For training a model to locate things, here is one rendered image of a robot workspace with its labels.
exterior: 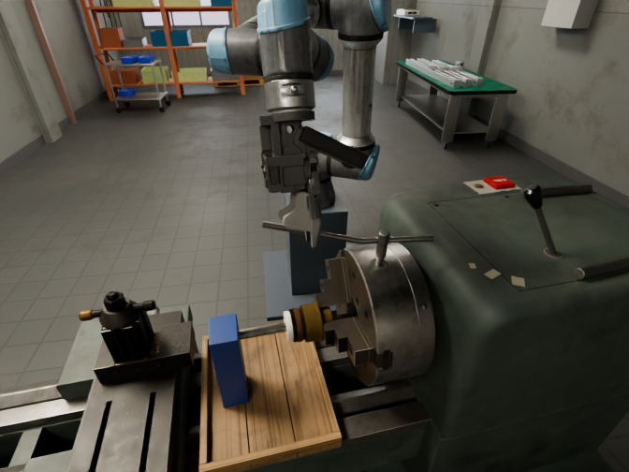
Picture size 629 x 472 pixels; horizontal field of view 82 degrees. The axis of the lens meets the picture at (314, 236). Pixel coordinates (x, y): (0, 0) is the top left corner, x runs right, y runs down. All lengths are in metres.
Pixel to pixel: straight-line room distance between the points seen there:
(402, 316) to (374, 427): 0.32
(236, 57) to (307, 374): 0.75
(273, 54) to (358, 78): 0.51
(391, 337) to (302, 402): 0.32
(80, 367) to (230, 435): 0.43
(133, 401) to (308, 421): 0.39
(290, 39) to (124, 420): 0.79
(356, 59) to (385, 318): 0.65
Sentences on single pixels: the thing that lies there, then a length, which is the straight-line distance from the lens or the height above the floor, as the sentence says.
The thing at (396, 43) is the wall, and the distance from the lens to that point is 8.84.
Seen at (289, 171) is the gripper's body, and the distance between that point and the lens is 0.56.
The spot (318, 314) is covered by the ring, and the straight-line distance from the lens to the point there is 0.82.
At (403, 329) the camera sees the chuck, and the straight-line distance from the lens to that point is 0.75.
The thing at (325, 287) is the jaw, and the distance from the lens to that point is 0.84.
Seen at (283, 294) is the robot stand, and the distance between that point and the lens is 1.41.
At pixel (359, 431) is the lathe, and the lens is 0.96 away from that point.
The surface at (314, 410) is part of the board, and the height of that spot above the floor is 0.88.
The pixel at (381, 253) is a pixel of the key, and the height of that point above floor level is 1.27.
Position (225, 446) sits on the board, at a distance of 0.94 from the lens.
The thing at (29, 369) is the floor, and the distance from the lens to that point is 2.62.
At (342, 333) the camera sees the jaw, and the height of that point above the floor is 1.11.
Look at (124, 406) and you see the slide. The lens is 0.95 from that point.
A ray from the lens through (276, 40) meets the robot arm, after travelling 0.57.
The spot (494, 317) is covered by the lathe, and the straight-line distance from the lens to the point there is 0.72.
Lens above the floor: 1.71
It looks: 34 degrees down
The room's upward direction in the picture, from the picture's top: straight up
